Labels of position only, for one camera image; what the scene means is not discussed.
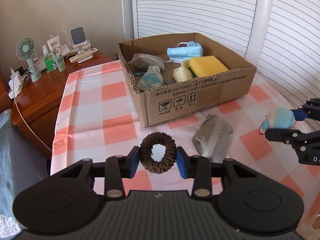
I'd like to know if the blue white round plush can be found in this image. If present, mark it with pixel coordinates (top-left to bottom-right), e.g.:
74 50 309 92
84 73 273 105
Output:
259 108 296 134

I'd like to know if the grey sachet bag with lace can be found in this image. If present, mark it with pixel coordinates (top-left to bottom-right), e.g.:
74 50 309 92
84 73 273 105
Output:
191 114 233 163

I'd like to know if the brown knitted ring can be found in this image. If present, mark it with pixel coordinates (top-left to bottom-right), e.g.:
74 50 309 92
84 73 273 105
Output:
139 132 177 175

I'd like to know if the yellow microfiber cloth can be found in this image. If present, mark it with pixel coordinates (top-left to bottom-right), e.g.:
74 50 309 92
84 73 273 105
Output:
172 60 193 82

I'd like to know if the blue patterned sachet pouch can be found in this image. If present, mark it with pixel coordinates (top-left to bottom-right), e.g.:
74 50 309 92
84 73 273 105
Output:
135 66 164 92

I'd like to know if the yellow green sponge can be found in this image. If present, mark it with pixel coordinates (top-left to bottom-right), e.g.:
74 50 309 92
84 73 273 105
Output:
188 56 229 77

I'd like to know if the blue face mask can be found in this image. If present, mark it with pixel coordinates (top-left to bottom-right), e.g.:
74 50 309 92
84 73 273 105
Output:
167 41 203 63

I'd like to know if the orange white checkered tablecloth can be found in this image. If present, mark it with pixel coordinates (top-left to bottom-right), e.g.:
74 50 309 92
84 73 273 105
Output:
51 62 319 235

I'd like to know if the brown cardboard box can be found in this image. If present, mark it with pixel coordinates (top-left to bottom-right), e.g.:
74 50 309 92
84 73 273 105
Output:
118 33 257 128

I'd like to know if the white louvered wardrobe door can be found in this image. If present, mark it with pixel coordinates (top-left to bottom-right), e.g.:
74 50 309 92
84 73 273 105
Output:
132 0 319 105

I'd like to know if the blue grey pillow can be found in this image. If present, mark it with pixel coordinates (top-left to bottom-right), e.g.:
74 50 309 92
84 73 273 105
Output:
0 109 48 239

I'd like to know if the wooden nightstand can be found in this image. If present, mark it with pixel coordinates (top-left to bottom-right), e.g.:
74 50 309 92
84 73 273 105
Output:
12 52 112 159

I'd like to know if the white remote control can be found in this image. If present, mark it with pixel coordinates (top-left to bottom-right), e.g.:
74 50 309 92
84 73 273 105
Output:
69 48 98 63

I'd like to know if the green bottle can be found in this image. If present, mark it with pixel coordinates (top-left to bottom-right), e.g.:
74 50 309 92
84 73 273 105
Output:
42 55 56 73

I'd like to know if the phone on white stand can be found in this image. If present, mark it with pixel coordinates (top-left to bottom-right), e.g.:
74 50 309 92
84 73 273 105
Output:
70 26 88 52

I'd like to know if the white power strip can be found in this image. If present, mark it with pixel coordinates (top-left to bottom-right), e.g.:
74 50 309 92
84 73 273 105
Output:
9 69 28 99

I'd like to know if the white tube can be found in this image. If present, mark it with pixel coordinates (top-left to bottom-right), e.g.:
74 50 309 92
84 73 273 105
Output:
47 35 61 52

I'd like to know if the green desk fan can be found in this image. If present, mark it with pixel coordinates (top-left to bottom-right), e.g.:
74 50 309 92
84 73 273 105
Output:
16 37 42 83

